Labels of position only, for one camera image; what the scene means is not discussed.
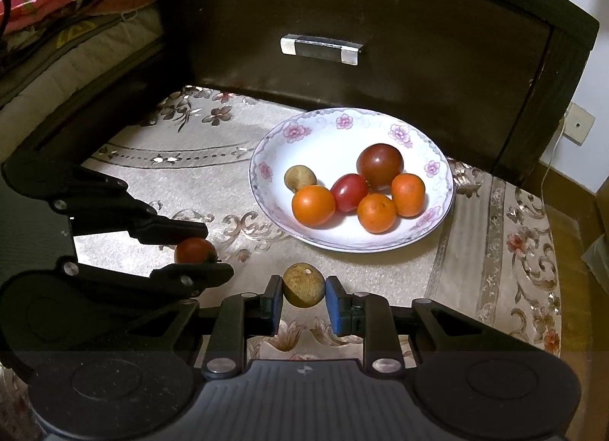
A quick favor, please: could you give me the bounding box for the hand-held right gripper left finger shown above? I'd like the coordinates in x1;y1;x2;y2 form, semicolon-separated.
128;275;285;380

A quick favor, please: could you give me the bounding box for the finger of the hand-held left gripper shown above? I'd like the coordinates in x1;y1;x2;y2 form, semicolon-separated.
2;155;209;244
56;257;235;300

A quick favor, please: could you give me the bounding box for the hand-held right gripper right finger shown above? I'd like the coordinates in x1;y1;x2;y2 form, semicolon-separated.
326;276;481;377

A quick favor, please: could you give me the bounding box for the round red cherry tomato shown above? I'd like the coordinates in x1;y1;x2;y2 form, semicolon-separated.
174;237;218;265

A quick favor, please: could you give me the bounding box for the brown longan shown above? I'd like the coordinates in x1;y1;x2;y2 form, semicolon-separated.
282;262;327;308
284;165;318;193

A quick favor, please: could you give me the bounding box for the large orange kumquat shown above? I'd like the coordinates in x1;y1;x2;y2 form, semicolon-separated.
292;185;336;227

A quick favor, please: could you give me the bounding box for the oblong red cherry tomato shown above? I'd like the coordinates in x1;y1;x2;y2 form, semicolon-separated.
330;173;369;213

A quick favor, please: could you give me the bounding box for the large dark brown tomato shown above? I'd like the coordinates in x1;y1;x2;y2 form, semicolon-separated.
356;143;405;189

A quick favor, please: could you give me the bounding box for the white floral bowl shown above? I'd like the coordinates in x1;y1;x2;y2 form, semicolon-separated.
249;108;455;252

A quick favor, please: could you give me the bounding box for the floral beige rug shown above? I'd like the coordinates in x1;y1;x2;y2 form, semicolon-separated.
0;84;564;441

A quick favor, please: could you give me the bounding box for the grey mattress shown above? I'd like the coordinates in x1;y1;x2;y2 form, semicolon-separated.
0;8;165;111

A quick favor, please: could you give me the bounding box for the dark wooden nightstand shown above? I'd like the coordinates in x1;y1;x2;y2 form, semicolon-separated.
152;0;600;187

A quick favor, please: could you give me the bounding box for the clear plastic bag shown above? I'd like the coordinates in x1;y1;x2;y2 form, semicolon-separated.
580;227;609;284

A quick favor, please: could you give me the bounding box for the clear drawer handle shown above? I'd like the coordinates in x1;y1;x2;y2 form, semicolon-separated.
280;34;363;66

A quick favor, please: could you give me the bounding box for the white cable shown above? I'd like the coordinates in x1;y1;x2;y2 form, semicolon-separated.
540;110;569;206

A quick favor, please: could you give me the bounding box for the wall outlet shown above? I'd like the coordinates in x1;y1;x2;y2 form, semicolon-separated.
563;103;595;145

